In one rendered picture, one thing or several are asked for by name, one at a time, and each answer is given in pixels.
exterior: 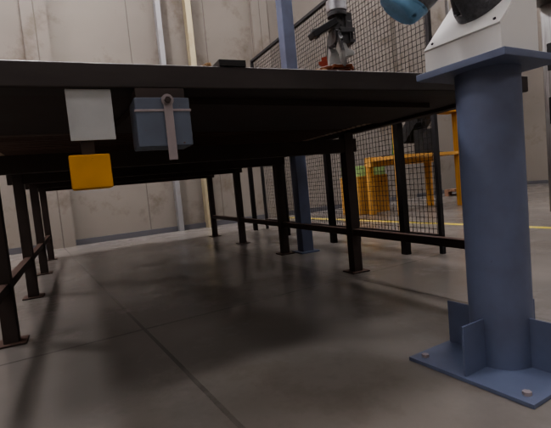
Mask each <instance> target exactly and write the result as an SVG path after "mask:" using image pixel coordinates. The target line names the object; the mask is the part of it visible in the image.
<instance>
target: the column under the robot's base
mask: <svg viewBox="0 0 551 428"><path fill-rule="evenodd" d="M545 65H551V53H548V52H542V51H536V50H530V49H523V48H512V47H506V46H504V47H501V48H497V49H494V50H492V51H489V52H486V53H482V54H479V55H476V56H474V57H471V58H468V59H464V60H461V61H459V62H456V63H453V64H450V65H446V66H443V67H441V68H438V69H435V70H431V71H428V72H425V73H423V74H420V75H417V76H416V80H417V82H427V83H441V84H454V86H455V99H456V113H457V127H458V153H459V167H460V181H461V195H462V208H463V222H464V248H465V262H466V276H467V290H468V303H469V305H468V304H464V303H460V302H455V301H447V309H448V322H449V335H450V340H449V341H446V342H443V343H441V344H439V345H437V346H433V347H432V348H429V349H427V350H424V351H422V352H419V353H417V354H414V355H413V356H410V357H409V360H410V361H413V362H415V363H418V364H421V365H423V366H425V367H427V368H430V369H433V370H436V371H438V372H441V373H443V374H445V375H449V376H451V377H453V378H455V379H458V380H461V381H463V382H466V383H468V384H471V385H472V386H476V387H479V388H481V389H483V390H485V391H489V392H491V393H494V394H496V395H499V396H500V397H504V398H507V399H508V400H511V401H513V402H516V403H519V404H521V405H524V406H526V407H528V408H532V409H536V408H538V407H539V406H541V405H542V404H544V403H545V402H547V401H548V400H550V399H551V323H550V322H546V321H542V320H537V319H536V318H535V302H534V299H533V294H532V277H531V245H530V229H529V211H528V195H527V178H526V146H525V129H524V112H523V96H522V79H521V72H524V71H527V70H533V69H536V68H539V67H543V66H545Z"/></svg>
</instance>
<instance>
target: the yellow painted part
mask: <svg viewBox="0 0 551 428"><path fill-rule="evenodd" d="M80 143H81V150H82V154H81V155H69V157H68V160H69V166H70V179H71V186H72V189H73V190H74V191H79V190H89V189H109V188H111V187H113V186H114V182H113V175H112V168H111V160H110V154H95V147H94V140H87V141H80Z"/></svg>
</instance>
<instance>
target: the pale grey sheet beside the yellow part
mask: <svg viewBox="0 0 551 428"><path fill-rule="evenodd" d="M65 101H66V108H67V115H68V122H69V129H70V141H87V140H109V139H116V135H115V122H114V115H113V108H112V100H111V93H110V89H65Z"/></svg>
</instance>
